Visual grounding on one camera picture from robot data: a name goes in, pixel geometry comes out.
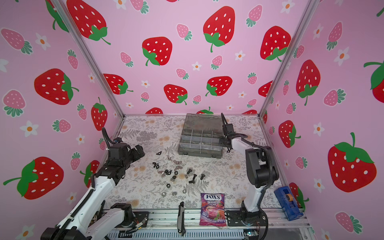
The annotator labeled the grey plastic organizer box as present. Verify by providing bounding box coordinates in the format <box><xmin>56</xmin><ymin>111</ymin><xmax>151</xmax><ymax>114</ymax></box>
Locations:
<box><xmin>178</xmin><ymin>114</ymin><xmax>224</xmax><ymax>159</ymax></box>

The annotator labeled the silver wing nuts pile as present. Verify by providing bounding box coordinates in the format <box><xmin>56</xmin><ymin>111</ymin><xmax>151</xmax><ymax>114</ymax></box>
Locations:
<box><xmin>167</xmin><ymin>156</ymin><xmax>183</xmax><ymax>171</ymax></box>

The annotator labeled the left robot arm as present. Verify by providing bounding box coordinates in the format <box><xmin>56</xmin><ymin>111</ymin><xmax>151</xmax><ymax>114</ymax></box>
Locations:
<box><xmin>40</xmin><ymin>143</ymin><xmax>145</xmax><ymax>240</ymax></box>

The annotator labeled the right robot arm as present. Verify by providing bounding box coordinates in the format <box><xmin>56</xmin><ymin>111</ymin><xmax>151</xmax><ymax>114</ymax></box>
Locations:
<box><xmin>220</xmin><ymin>122</ymin><xmax>279</xmax><ymax>224</ymax></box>

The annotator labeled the black nuts cluster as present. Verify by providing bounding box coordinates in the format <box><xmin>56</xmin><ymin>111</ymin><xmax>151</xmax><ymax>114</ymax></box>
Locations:
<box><xmin>158</xmin><ymin>170</ymin><xmax>179</xmax><ymax>182</ymax></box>

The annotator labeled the black bolt lower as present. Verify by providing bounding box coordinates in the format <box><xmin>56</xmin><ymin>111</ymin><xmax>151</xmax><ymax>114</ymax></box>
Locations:
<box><xmin>189</xmin><ymin>174</ymin><xmax>197</xmax><ymax>184</ymax></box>

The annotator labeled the Fox's candy bag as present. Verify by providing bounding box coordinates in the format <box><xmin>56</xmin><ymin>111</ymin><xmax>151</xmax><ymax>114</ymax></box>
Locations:
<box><xmin>200</xmin><ymin>193</ymin><xmax>227</xmax><ymax>227</ymax></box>

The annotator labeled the blue tape dispenser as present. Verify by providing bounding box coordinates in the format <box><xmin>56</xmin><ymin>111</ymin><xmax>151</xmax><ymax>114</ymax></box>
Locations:
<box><xmin>274</xmin><ymin>186</ymin><xmax>304</xmax><ymax>221</ymax></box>

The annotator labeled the black utility knife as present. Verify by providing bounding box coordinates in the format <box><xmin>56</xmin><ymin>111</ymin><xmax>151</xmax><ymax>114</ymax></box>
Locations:
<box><xmin>177</xmin><ymin>202</ymin><xmax>186</xmax><ymax>237</ymax></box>

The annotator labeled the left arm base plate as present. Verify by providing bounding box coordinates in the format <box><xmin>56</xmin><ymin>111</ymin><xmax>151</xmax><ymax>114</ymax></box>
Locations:
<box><xmin>116</xmin><ymin>211</ymin><xmax>150</xmax><ymax>229</ymax></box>

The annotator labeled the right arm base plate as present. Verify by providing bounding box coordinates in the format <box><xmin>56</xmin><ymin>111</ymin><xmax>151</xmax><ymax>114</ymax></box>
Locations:
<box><xmin>225</xmin><ymin>209</ymin><xmax>268</xmax><ymax>227</ymax></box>

